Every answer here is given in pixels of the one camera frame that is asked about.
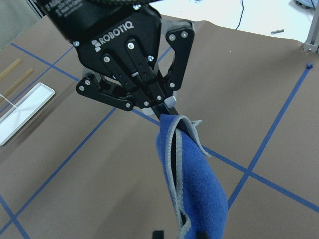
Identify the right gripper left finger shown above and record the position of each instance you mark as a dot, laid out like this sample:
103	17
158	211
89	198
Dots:
146	113

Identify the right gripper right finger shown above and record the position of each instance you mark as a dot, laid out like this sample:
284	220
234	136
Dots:
166	108

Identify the blue towel with grey trim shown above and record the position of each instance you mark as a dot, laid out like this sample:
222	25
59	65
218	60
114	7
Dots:
198	199

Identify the white wooden towel rack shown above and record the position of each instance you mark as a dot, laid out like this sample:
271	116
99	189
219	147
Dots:
24	109

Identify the steel bolt on table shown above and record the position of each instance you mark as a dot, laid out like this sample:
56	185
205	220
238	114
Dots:
277	31

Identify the aluminium frame post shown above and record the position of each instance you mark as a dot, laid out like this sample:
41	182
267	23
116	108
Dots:
312	41

